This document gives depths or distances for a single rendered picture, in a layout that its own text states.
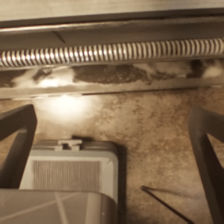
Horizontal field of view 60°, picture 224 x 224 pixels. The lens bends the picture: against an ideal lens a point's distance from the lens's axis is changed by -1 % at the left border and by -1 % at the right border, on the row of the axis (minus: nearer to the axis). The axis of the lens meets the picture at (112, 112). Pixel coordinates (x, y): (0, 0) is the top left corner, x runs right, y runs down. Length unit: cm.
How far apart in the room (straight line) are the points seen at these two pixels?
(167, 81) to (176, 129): 52
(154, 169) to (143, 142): 19
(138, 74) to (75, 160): 53
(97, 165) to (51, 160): 23
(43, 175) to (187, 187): 90
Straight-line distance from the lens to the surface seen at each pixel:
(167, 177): 139
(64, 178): 108
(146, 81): 84
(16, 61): 56
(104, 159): 102
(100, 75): 83
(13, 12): 47
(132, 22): 49
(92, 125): 125
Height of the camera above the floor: 123
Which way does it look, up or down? 85 degrees down
